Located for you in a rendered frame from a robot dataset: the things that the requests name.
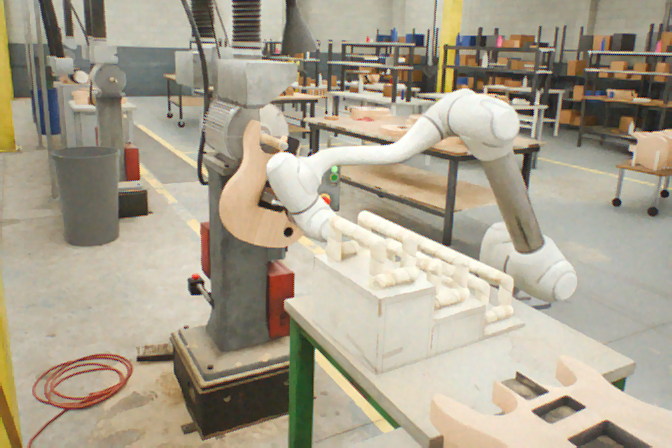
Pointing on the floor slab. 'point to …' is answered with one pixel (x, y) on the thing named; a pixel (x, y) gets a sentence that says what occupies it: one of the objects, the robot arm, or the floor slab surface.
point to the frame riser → (230, 398)
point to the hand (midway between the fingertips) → (274, 196)
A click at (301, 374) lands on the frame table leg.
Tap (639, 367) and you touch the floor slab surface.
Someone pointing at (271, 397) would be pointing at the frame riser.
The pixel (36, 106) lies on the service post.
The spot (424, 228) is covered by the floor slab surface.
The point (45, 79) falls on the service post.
